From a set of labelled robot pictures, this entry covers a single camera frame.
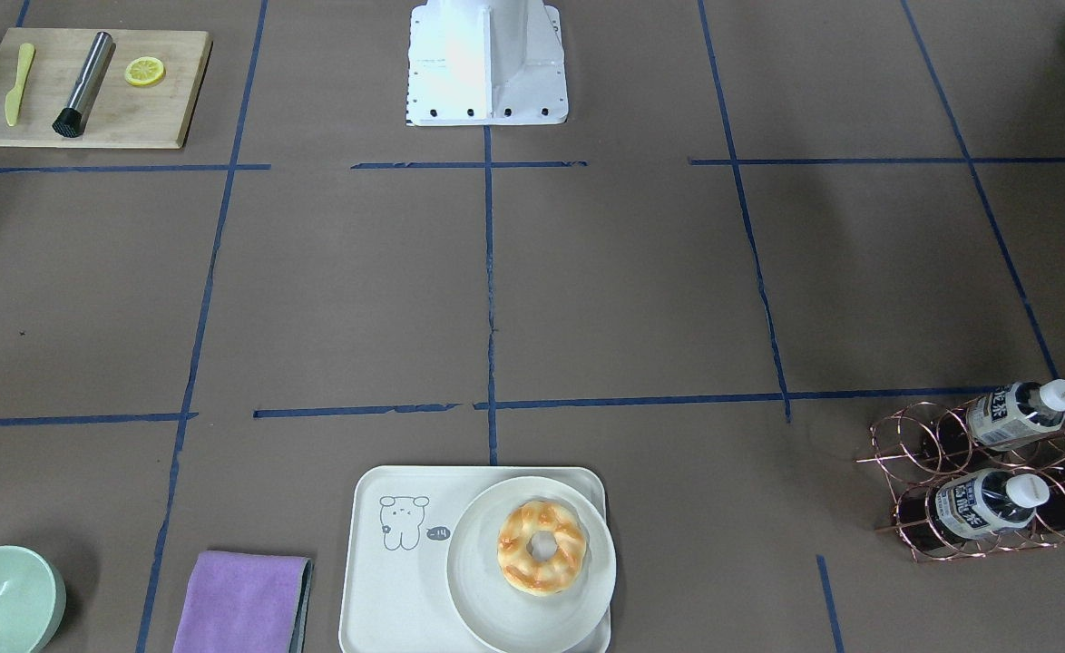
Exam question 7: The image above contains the tea bottle white cap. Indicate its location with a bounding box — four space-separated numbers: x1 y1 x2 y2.
922 379 1065 466

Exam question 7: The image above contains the cream serving tray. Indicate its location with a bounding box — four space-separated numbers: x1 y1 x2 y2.
338 464 611 652

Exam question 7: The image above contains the tea bottle lower middle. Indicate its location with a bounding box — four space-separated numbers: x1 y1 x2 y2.
897 470 1050 553

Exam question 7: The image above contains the white round plate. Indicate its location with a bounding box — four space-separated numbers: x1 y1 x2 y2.
446 476 616 652

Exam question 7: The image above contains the glazed donut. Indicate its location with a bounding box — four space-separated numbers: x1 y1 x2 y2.
496 500 588 598

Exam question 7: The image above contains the purple folded cloth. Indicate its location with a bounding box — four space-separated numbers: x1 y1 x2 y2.
173 551 314 652

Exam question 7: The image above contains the wooden cutting board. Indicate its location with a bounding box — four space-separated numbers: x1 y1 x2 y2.
0 26 212 149

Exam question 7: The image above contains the lemon slice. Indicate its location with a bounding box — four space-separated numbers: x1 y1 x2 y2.
122 55 167 87

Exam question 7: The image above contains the yellow plastic knife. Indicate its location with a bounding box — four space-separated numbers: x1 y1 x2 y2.
5 43 36 127

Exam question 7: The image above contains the green ceramic bowl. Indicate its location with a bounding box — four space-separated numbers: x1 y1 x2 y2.
0 545 65 652

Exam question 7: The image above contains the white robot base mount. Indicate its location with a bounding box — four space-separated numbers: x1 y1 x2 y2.
405 1 570 127

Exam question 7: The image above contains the copper wire bottle rack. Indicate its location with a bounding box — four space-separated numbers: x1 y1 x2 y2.
855 401 1065 564

